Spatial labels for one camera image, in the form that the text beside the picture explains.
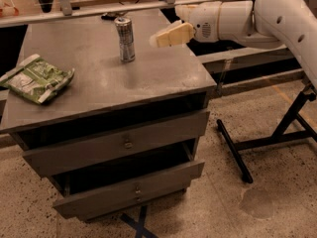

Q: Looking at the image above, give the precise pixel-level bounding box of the lower grey drawer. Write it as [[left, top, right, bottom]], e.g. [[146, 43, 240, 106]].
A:
[[53, 159, 206, 222]]

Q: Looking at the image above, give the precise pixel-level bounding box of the grey drawer cabinet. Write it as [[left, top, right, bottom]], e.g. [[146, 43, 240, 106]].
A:
[[0, 8, 218, 222]]

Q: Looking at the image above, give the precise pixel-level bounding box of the silver redbull can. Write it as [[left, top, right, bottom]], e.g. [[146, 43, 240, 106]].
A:
[[114, 17, 135, 62]]

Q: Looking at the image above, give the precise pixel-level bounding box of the black metal stand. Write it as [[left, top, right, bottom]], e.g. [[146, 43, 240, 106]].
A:
[[217, 82, 317, 183]]

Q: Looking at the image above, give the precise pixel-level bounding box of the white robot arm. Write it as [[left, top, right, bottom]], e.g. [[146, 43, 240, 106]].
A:
[[150, 0, 317, 87]]

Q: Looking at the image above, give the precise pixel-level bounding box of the green chip bag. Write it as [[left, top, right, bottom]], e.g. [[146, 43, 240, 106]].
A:
[[0, 54, 74, 104]]

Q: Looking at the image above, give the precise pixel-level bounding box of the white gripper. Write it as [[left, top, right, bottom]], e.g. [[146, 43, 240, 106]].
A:
[[150, 2, 221, 48]]

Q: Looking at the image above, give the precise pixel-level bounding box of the upper grey drawer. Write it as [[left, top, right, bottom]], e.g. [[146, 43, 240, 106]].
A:
[[23, 109, 209, 177]]

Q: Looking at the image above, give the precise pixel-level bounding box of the orange white object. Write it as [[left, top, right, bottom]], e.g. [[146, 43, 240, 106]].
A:
[[0, 0, 19, 18]]

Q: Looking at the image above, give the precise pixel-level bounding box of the grey drawer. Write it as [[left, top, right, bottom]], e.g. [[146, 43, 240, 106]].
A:
[[53, 159, 206, 222], [23, 109, 209, 177]]

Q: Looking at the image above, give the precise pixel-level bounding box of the small black object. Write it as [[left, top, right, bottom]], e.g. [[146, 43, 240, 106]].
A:
[[101, 12, 124, 21]]

